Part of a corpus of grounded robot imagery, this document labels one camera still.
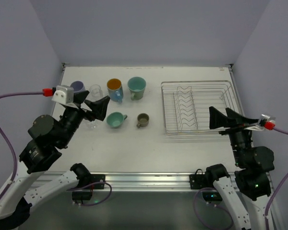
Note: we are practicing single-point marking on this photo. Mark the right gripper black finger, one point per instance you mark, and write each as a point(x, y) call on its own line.
point(218, 119)
point(235, 119)

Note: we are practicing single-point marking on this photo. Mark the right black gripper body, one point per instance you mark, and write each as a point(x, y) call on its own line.
point(236, 129)

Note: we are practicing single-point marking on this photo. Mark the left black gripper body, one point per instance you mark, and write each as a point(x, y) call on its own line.
point(81, 108)

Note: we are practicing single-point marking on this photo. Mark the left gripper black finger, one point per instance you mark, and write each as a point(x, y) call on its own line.
point(98, 108)
point(80, 97)

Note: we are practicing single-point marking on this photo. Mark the purple plastic cup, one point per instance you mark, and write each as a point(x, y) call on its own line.
point(78, 86)

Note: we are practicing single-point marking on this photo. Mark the clear plastic cup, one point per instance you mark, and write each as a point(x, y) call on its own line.
point(91, 124)
point(95, 93)

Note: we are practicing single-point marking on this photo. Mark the small mint green cup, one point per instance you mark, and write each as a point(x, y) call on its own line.
point(116, 119)

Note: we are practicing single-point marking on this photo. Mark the blue cup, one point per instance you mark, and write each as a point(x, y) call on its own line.
point(115, 90)

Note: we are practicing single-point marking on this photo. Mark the large green cup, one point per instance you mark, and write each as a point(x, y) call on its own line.
point(137, 86)

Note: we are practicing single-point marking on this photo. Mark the beige cup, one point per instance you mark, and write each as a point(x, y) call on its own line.
point(142, 120)

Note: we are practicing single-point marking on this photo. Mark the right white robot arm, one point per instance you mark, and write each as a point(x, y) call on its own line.
point(248, 211)

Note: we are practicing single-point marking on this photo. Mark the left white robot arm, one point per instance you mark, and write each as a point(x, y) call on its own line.
point(48, 136)

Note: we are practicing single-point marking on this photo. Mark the right black controller box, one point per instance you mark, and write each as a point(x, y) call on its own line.
point(212, 197)

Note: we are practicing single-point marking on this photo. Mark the black controller box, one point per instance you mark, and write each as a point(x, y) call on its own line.
point(212, 197)
point(81, 197)

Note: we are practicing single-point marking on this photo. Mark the left black controller box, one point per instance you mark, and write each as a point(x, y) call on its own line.
point(81, 197)

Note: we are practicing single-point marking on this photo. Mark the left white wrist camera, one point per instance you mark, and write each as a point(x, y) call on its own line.
point(63, 95)

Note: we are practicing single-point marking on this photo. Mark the metal wire dish rack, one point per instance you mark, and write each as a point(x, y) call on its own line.
point(186, 105)

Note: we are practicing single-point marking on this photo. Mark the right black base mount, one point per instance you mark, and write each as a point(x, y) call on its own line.
point(198, 180)

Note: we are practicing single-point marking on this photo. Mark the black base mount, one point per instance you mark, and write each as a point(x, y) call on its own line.
point(198, 180)
point(97, 179)

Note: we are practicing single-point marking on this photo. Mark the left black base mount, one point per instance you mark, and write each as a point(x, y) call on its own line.
point(97, 179)

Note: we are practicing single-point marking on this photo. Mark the aluminium mounting rail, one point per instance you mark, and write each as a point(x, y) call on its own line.
point(134, 182)

